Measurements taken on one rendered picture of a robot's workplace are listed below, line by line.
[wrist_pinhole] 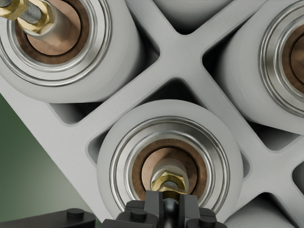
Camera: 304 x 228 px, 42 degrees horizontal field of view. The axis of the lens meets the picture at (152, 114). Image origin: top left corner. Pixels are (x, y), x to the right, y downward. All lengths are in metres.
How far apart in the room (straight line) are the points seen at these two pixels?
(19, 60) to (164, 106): 0.10
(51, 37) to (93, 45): 0.03
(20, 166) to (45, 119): 0.21
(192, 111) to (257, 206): 0.14
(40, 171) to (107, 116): 0.23
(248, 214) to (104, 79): 0.17
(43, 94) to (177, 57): 0.12
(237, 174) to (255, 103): 0.05
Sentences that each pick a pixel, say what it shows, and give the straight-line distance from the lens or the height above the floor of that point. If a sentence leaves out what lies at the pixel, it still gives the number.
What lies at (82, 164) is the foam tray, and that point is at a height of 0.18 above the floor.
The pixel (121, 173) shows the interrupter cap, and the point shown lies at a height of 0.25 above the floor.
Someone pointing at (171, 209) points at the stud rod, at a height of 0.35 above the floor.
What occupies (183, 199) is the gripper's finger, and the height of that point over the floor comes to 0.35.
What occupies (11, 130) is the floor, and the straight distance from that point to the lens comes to 0.54.
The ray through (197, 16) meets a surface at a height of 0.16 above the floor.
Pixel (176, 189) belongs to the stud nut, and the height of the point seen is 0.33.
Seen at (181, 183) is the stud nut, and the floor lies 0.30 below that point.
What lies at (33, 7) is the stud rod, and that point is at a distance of 0.22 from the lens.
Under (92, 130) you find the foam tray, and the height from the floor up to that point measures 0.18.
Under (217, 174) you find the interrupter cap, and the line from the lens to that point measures 0.25.
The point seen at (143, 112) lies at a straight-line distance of 0.25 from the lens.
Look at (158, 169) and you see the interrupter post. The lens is 0.22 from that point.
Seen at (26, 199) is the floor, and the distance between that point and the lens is 0.55.
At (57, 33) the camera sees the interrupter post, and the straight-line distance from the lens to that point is 0.24.
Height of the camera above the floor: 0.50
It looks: 87 degrees down
